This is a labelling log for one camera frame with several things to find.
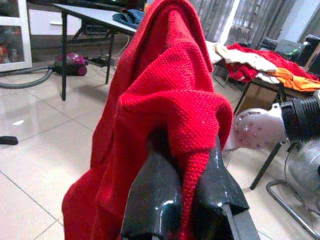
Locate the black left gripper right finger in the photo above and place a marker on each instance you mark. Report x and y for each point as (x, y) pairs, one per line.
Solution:
(220, 195)

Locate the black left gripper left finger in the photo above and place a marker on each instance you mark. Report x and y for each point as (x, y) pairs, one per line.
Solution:
(155, 205)

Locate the red mesh jersey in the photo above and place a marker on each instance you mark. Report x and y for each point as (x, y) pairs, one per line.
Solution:
(162, 75)

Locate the blue denim garment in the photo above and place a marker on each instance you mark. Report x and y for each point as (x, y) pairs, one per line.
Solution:
(127, 18)

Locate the metal floor fan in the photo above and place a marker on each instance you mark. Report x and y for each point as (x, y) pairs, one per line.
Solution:
(305, 170)

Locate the brown cardboard box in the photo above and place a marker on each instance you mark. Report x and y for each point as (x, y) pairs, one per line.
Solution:
(257, 97)

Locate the white garment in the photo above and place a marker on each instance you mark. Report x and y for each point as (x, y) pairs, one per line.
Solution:
(245, 58)

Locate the red garment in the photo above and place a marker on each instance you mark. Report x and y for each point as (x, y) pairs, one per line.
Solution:
(282, 58)

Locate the black vacuum nozzle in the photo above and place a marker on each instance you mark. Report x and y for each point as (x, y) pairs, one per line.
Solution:
(8, 140)

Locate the magenta vacuum cleaner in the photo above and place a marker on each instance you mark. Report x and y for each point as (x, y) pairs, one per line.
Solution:
(72, 62)

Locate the black computer case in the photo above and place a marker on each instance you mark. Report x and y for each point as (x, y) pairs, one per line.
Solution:
(310, 50)

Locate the grey curtain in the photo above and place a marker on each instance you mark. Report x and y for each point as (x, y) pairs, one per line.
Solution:
(250, 17)

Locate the white top folding table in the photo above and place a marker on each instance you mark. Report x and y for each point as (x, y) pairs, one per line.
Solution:
(87, 13)

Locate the white glass door cabinet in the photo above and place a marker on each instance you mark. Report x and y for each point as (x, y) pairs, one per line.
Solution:
(27, 37)

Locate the black metal frame table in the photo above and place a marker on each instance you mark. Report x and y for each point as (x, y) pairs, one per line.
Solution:
(265, 167)

